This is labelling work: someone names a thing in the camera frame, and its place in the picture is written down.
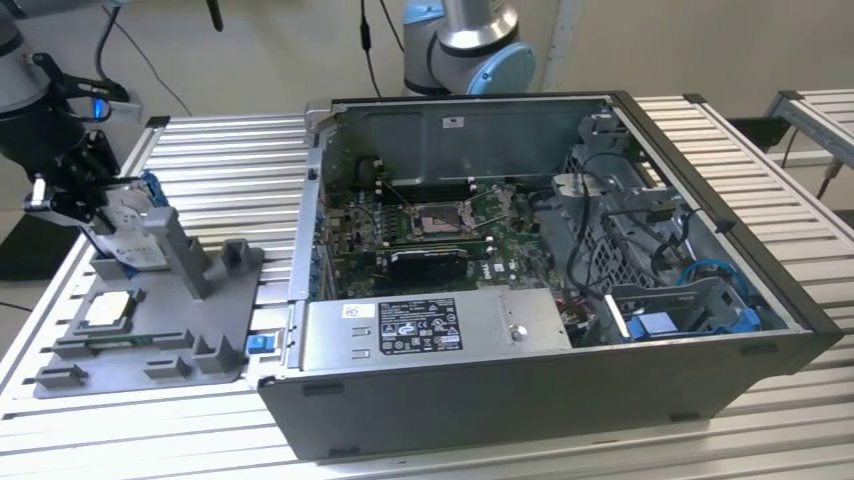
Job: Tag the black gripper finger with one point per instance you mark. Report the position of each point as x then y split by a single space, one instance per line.
56 207
102 220

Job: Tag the hard disk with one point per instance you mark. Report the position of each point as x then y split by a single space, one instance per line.
137 235

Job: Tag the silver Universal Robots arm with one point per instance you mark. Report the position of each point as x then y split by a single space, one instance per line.
461 35

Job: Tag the grey disk bay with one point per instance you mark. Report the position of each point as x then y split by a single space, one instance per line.
701 300

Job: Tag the black floor stand base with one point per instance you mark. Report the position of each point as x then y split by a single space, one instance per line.
27 250

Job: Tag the black table corner cap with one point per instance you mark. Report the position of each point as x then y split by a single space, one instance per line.
696 98
159 121

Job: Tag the silver CPU chip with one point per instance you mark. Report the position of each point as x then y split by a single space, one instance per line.
110 310

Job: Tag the grey parts rack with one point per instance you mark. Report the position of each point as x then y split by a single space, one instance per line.
167 310

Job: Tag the blue case latch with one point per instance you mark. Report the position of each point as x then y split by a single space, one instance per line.
261 344

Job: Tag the black antenna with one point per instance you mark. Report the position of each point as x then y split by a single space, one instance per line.
215 15

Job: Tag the black RAM slots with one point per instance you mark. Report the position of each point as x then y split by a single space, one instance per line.
427 189

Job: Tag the black graphics card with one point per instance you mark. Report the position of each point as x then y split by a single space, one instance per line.
427 270

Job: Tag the CPU socket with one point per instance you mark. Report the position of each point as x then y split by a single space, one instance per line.
441 220

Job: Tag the silver power supply unit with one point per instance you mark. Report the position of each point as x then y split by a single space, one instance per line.
434 325

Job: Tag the socket locking lever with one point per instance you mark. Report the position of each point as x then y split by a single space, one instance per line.
490 210

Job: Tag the green motherboard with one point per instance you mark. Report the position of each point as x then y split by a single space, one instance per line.
514 250

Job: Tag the black open PC case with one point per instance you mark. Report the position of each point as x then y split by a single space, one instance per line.
467 410

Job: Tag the perforated grey drive cage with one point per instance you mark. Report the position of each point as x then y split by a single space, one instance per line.
601 250

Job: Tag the blue carrier in bay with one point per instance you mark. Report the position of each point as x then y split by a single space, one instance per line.
654 326

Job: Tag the black box between tables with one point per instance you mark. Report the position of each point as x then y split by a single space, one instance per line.
757 132

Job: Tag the metal slat side table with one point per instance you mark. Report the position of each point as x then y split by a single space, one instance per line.
821 112

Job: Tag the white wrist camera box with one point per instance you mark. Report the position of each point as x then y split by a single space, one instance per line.
127 111

